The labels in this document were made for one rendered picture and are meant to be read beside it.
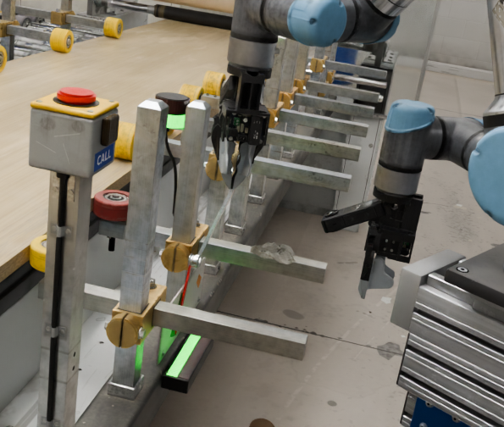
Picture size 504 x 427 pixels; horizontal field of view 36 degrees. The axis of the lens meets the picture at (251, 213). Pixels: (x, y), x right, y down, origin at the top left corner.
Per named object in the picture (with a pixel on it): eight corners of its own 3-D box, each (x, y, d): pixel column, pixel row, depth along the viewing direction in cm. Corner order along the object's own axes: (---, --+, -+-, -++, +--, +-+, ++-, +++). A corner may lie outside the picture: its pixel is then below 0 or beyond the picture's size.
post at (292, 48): (276, 187, 241) (301, 33, 224) (274, 191, 238) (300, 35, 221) (265, 185, 242) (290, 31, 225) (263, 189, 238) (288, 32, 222)
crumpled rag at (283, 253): (301, 252, 144) (302, 241, 143) (295, 266, 138) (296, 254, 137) (255, 242, 145) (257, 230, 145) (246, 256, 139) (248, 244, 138)
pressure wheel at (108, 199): (138, 246, 152) (143, 192, 148) (123, 262, 144) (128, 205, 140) (100, 238, 153) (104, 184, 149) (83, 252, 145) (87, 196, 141)
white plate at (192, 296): (201, 301, 155) (207, 256, 151) (159, 365, 131) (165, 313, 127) (198, 300, 155) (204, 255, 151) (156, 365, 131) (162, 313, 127)
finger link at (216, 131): (208, 159, 128) (215, 108, 125) (207, 157, 130) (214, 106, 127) (236, 162, 129) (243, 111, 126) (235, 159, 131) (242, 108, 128)
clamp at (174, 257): (206, 248, 150) (209, 224, 148) (185, 275, 137) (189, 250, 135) (178, 242, 151) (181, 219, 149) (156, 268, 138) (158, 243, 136)
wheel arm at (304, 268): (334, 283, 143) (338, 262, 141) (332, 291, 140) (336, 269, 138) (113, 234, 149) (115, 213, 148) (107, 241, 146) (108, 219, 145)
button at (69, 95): (101, 107, 82) (102, 91, 82) (85, 113, 79) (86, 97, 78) (66, 100, 83) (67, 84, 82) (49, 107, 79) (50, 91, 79)
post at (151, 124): (139, 390, 124) (169, 100, 108) (131, 402, 121) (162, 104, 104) (119, 385, 125) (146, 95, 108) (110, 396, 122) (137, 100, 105)
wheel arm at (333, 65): (385, 78, 301) (387, 69, 300) (384, 80, 298) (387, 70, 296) (262, 56, 309) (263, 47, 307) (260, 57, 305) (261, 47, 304)
